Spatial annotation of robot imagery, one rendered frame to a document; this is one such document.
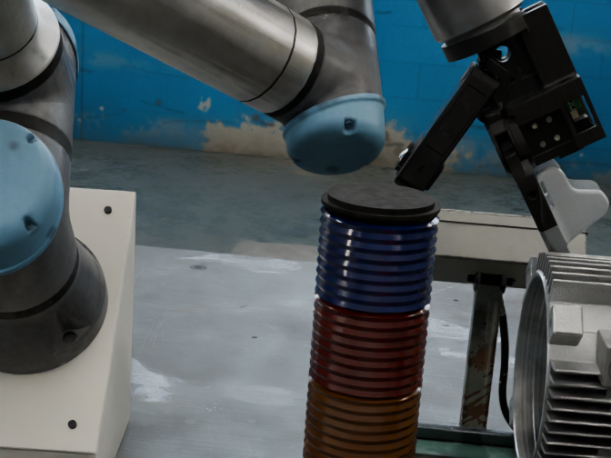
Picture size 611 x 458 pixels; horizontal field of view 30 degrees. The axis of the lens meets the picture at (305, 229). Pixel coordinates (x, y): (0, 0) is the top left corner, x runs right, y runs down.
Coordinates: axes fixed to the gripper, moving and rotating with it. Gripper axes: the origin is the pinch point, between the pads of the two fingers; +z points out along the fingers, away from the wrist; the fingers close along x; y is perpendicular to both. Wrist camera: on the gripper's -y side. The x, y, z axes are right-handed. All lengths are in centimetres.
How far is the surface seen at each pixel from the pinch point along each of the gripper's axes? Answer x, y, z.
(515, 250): 13.7, -3.4, 2.0
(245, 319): 58, -43, 9
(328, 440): -38.4, -14.2, -8.6
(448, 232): 14.5, -8.4, -2.0
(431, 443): -0.8, -16.4, 10.5
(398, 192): -34.9, -5.9, -18.1
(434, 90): 546, -24, 61
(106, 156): 511, -199, 12
